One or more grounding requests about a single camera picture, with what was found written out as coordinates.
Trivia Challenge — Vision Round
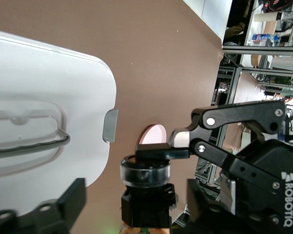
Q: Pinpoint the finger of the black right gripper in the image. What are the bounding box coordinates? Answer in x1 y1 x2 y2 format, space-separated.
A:
135 99 288 196

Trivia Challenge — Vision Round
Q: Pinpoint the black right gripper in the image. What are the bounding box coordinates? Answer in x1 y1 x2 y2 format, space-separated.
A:
219 138 293 234

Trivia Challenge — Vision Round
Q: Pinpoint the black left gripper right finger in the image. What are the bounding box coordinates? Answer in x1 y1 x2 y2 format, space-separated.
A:
185 179 235 234

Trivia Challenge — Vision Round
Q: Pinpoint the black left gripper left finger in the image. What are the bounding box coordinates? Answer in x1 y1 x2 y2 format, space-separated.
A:
0 177 86 234

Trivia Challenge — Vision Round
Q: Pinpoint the orange black push-button switch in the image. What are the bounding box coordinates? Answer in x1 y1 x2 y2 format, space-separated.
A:
119 156 179 234

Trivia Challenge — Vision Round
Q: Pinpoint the brown cardboard box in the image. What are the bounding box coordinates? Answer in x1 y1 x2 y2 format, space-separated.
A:
263 21 279 35

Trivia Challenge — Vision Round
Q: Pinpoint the white lidded storage box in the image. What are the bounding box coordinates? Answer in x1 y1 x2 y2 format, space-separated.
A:
0 28 119 215

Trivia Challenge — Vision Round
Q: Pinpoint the pink round plate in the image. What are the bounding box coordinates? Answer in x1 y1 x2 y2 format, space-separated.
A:
137 124 167 147

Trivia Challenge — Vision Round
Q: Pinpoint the white paper roll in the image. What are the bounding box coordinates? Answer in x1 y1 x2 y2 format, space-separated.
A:
253 11 284 23

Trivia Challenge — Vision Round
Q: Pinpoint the brown table cover mat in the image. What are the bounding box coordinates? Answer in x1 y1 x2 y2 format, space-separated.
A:
0 0 235 234

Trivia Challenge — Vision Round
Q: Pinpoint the aluminium frame rack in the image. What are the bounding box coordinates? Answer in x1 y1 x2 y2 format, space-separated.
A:
195 45 293 220

